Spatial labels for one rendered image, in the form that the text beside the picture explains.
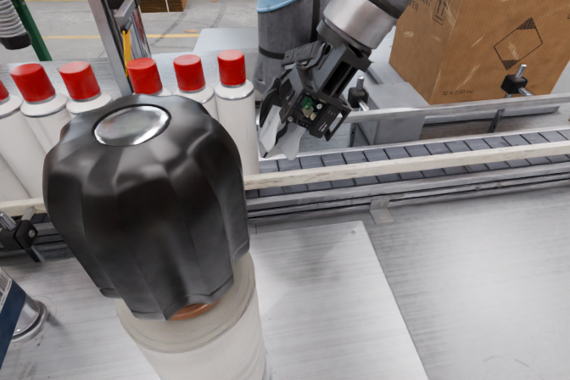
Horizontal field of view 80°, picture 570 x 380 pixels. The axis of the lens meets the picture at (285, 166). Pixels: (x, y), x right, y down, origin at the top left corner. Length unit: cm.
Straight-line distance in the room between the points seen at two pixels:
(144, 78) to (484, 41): 64
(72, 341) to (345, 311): 29
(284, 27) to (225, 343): 64
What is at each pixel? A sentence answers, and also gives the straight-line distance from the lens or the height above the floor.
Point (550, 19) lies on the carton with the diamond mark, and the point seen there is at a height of 103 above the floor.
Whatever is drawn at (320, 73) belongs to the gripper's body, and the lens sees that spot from 41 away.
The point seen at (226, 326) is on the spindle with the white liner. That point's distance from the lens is 21.
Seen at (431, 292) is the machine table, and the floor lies 83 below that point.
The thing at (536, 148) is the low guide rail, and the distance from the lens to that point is 68.
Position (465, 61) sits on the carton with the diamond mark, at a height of 96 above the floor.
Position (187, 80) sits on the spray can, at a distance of 43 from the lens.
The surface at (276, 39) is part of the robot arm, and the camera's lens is 77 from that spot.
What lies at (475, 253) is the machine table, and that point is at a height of 83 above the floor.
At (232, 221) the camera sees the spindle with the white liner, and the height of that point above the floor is 113.
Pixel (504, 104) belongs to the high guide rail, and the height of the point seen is 96.
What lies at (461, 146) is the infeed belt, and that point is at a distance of 69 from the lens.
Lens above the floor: 125
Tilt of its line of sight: 41 degrees down
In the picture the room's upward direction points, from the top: straight up
